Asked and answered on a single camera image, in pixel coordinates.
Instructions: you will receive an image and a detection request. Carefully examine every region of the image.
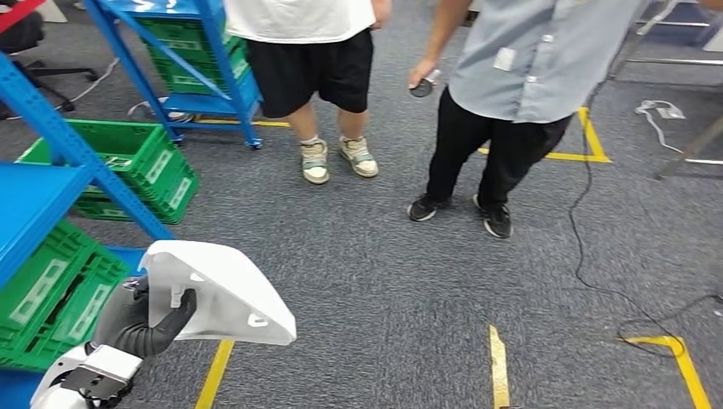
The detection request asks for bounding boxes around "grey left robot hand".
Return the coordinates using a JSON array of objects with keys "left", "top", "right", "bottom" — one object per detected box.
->
[{"left": 90, "top": 276, "right": 199, "bottom": 360}]

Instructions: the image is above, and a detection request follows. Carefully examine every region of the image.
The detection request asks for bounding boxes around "person's hand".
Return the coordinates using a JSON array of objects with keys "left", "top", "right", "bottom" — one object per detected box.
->
[{"left": 408, "top": 58, "right": 441, "bottom": 90}]

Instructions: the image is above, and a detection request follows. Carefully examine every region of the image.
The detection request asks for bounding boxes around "black round handheld device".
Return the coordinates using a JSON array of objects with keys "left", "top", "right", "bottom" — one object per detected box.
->
[{"left": 409, "top": 68, "right": 442, "bottom": 99}]

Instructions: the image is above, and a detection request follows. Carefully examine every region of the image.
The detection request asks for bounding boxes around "white plastic shell part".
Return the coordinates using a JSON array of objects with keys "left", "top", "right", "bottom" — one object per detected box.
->
[{"left": 138, "top": 240, "right": 298, "bottom": 347}]

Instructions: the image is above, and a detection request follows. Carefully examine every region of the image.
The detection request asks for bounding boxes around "blue metal shelf rack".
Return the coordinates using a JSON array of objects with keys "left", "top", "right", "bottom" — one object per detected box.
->
[
  {"left": 83, "top": 0, "right": 265, "bottom": 151},
  {"left": 0, "top": 53, "right": 173, "bottom": 409}
]

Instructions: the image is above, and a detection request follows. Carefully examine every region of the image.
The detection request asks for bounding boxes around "yellow floor tape strip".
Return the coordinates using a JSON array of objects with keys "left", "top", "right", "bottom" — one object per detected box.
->
[
  {"left": 192, "top": 117, "right": 292, "bottom": 129},
  {"left": 488, "top": 324, "right": 512, "bottom": 409},
  {"left": 194, "top": 338, "right": 235, "bottom": 409}
]

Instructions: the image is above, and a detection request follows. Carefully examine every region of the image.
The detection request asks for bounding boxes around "person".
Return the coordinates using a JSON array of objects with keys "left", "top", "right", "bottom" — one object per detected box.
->
[
  {"left": 406, "top": 0, "right": 656, "bottom": 240},
  {"left": 223, "top": 0, "right": 394, "bottom": 187}
]

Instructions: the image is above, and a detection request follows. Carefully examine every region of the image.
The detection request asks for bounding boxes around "yellow floor tape marking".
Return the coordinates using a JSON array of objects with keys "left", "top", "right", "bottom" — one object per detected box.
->
[
  {"left": 621, "top": 336, "right": 713, "bottom": 409},
  {"left": 477, "top": 107, "right": 612, "bottom": 164}
]

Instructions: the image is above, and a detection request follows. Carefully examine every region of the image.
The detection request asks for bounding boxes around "white power strip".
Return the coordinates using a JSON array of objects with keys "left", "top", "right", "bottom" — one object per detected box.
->
[{"left": 635, "top": 98, "right": 687, "bottom": 156}]

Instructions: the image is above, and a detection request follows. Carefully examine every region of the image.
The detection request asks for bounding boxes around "black office chair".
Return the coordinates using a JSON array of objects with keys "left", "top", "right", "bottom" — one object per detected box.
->
[{"left": 0, "top": 11, "right": 100, "bottom": 121}]

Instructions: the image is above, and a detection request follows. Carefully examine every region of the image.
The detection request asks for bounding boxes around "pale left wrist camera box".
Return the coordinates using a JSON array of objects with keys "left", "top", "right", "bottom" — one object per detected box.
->
[{"left": 31, "top": 344, "right": 143, "bottom": 409}]

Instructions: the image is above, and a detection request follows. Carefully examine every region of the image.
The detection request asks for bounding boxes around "black floor cable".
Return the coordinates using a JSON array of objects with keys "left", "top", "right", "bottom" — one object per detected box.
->
[{"left": 567, "top": 130, "right": 723, "bottom": 358}]

